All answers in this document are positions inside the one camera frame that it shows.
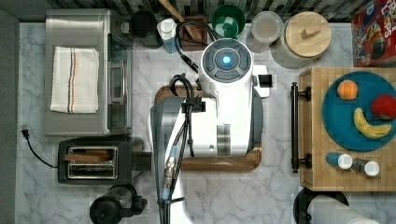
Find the colourful cereal box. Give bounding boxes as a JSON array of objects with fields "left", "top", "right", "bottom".
[{"left": 352, "top": 0, "right": 396, "bottom": 67}]

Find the jar with wooden lid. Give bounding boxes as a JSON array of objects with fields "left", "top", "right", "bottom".
[{"left": 271, "top": 11, "right": 332, "bottom": 69}]

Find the wooden utensil in holder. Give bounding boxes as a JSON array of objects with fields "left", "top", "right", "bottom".
[{"left": 159, "top": 0, "right": 205, "bottom": 51}]

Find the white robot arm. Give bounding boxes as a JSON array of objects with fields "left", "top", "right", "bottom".
[{"left": 148, "top": 38, "right": 271, "bottom": 224}]

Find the paper towel roll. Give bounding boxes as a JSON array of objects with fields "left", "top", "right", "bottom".
[{"left": 307, "top": 195, "right": 380, "bottom": 224}]

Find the stainless steel toaster oven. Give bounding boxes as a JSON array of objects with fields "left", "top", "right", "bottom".
[{"left": 44, "top": 8, "right": 133, "bottom": 136}]

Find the wooden drawer cabinet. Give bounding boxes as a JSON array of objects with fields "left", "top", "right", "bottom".
[{"left": 298, "top": 67, "right": 395, "bottom": 192}]

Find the blue soap bottle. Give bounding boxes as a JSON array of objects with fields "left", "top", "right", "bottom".
[{"left": 157, "top": 19, "right": 177, "bottom": 54}]

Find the black power cable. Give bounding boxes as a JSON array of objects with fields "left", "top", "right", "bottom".
[{"left": 21, "top": 127, "right": 60, "bottom": 169}]

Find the black french press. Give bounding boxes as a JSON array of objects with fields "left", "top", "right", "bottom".
[{"left": 89, "top": 184, "right": 148, "bottom": 224}]

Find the orange fruit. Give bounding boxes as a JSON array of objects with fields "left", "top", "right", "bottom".
[{"left": 337, "top": 79, "right": 359, "bottom": 100}]

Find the teal salt shaker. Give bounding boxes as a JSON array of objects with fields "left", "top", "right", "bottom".
[{"left": 326, "top": 152, "right": 353, "bottom": 169}]

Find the yellow banana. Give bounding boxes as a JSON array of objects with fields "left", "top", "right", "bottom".
[{"left": 353, "top": 107, "right": 391, "bottom": 139}]

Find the white striped dish towel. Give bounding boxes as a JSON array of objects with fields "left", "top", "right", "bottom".
[{"left": 49, "top": 47, "right": 99, "bottom": 114}]

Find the green cup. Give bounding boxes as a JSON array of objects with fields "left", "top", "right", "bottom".
[{"left": 211, "top": 5, "right": 246, "bottom": 38}]

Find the red apple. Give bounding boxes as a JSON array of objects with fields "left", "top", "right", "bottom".
[{"left": 371, "top": 94, "right": 396, "bottom": 119}]

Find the brown wooden cutting board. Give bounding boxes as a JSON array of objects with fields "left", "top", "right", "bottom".
[{"left": 153, "top": 84, "right": 263, "bottom": 173}]

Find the black round container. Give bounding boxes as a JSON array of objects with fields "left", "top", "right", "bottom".
[{"left": 131, "top": 10, "right": 163, "bottom": 49}]

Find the grey pepper shaker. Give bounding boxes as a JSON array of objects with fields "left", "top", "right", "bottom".
[{"left": 351, "top": 158, "right": 380, "bottom": 176}]

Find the teal round plate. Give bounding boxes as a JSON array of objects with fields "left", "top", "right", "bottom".
[{"left": 320, "top": 71, "right": 396, "bottom": 153}]

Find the black two-slot toaster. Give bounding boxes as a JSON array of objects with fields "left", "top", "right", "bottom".
[{"left": 58, "top": 138, "right": 152, "bottom": 185}]

